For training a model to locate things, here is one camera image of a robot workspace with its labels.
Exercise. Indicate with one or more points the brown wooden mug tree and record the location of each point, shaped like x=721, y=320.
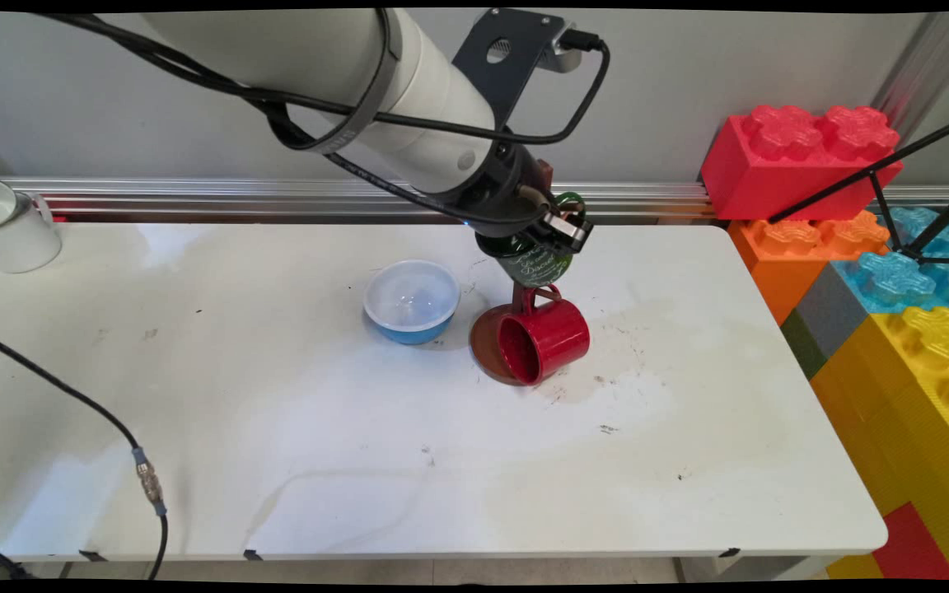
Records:
x=487, y=342

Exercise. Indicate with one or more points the aluminium upright post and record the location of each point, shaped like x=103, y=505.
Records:
x=927, y=66

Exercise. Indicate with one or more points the black tripod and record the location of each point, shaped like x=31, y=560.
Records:
x=878, y=171

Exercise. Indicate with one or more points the small red flat block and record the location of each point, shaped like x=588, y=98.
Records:
x=911, y=543

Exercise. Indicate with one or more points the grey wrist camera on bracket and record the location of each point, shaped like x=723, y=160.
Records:
x=507, y=58

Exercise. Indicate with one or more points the dark green giant building block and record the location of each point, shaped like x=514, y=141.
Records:
x=804, y=346

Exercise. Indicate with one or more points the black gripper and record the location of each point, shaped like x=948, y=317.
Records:
x=499, y=185

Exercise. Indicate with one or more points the white and blue bowl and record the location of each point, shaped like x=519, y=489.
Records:
x=410, y=298

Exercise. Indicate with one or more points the red enamel mug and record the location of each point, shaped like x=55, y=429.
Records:
x=553, y=338

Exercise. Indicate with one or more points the yellow giant building block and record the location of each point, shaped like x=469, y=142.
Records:
x=903, y=395

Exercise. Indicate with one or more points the dark green enamel mug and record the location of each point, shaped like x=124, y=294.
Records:
x=536, y=262

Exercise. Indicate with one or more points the aluminium rail along wall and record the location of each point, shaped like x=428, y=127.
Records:
x=236, y=198

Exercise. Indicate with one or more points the white enamel mug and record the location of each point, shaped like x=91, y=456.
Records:
x=9, y=231

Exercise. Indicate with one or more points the red giant building block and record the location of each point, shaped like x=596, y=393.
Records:
x=787, y=161

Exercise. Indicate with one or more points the blue giant building block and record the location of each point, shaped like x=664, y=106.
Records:
x=895, y=280

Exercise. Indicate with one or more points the grey giant building block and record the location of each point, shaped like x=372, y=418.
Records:
x=833, y=313

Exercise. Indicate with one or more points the orange giant building block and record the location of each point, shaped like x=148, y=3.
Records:
x=787, y=255

